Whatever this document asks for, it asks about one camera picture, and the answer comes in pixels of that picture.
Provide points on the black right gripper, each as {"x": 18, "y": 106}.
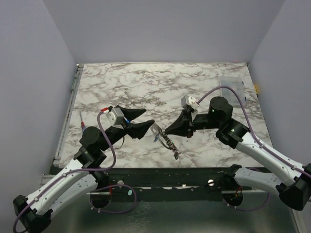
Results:
{"x": 190, "y": 124}

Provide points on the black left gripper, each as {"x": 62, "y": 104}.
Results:
{"x": 135, "y": 130}

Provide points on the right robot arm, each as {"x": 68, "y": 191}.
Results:
{"x": 288, "y": 179}

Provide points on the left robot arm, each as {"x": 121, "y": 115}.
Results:
{"x": 85, "y": 172}

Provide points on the red blue screwdriver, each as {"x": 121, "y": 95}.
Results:
{"x": 83, "y": 127}

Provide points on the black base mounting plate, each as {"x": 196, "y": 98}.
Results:
{"x": 167, "y": 184}

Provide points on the clear plastic screw organizer box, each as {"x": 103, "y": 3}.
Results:
{"x": 235, "y": 83}

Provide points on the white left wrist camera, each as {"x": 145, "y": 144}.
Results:
{"x": 115, "y": 116}

